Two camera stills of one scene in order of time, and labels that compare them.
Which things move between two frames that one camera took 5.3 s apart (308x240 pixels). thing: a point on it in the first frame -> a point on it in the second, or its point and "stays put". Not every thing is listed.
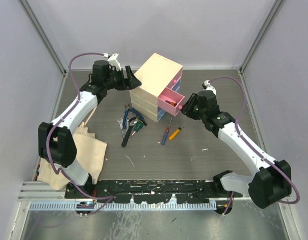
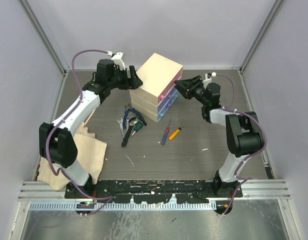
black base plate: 144,190 stays put
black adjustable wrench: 132,121 stays put
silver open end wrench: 120,122 stays put
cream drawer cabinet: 161,80 stays put
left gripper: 130,83 stays put
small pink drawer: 176,79 -> 165,92
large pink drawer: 171,101 -> 171,84
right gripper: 187,107 -> 187,84
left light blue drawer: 161,114 stays put
